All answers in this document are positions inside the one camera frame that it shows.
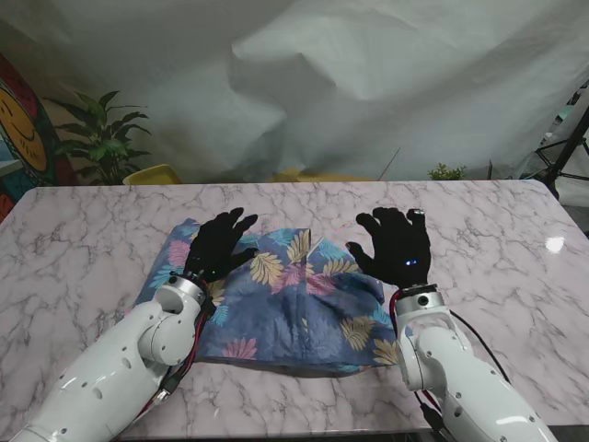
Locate yellow brown cardboard piece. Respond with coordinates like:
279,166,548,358
271,168,376,183

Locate black tripod stand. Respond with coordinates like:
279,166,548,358
536,87,589,199

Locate white backdrop sheet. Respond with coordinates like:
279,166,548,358
0,0,589,183

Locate right arm red black cables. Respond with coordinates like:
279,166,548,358
388,289,514,438

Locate colourful smiley face board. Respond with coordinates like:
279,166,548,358
0,54,77,225

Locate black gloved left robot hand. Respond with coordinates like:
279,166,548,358
186,206,260,283

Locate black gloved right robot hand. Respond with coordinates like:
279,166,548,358
344,205,433,289

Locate blue leaf print pillowcase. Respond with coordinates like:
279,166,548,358
123,216,401,377

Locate left arm red black cables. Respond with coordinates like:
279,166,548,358
133,285,215,425

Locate large green potted plant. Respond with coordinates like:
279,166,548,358
43,90,153,186

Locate small green plant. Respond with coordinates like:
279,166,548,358
427,162,467,181

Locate thin dry twig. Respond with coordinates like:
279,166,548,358
377,147,400,180

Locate arm red black cables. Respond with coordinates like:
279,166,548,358
133,285,215,425
388,289,514,438

